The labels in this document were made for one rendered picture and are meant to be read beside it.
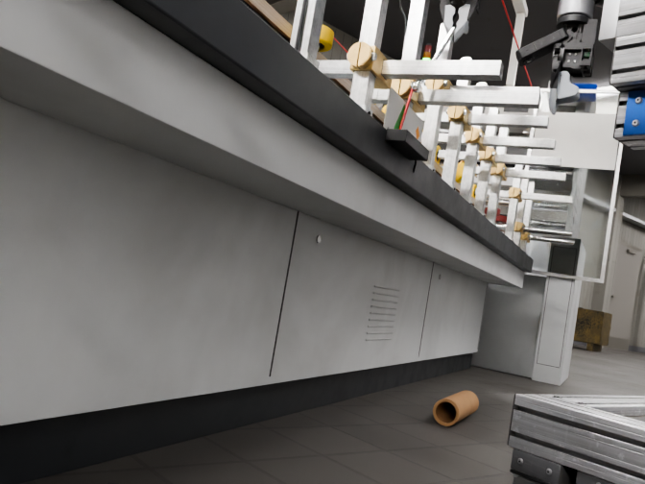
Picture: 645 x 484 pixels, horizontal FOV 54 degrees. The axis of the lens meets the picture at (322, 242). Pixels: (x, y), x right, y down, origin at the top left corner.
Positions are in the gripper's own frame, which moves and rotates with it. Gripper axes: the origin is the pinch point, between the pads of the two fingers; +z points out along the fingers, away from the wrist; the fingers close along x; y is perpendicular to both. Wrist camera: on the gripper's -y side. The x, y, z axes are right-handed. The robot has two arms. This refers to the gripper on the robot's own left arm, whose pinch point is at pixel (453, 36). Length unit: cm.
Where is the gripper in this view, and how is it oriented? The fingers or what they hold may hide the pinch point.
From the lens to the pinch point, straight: 164.2
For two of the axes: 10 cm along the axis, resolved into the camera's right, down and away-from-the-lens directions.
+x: -8.9, -1.3, 4.3
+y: 4.2, 1.3, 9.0
